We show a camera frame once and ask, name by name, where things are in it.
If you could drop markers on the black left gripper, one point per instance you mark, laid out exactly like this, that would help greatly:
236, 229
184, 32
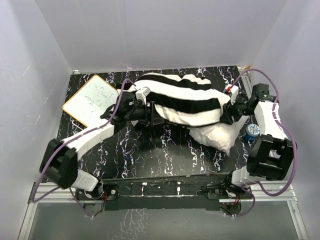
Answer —
150, 117

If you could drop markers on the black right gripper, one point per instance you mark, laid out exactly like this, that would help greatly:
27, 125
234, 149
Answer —
228, 111

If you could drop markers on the white pillow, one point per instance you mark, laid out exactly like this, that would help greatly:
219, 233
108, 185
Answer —
220, 136

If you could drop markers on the black white striped pillowcase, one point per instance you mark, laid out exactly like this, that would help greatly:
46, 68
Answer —
184, 100

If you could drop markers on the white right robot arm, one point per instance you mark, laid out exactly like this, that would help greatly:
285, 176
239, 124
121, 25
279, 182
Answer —
273, 153

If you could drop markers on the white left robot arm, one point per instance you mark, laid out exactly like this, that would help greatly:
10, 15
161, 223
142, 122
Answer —
60, 161

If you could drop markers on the blue white tape roll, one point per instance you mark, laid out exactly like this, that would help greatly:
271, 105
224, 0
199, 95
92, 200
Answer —
252, 131

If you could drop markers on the yellow framed whiteboard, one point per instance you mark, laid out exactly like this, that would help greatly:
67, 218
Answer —
91, 101

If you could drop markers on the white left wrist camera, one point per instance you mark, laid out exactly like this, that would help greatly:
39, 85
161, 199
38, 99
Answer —
142, 93

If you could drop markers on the aluminium table frame rail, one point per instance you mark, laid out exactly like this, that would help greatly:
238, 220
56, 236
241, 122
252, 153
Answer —
165, 210

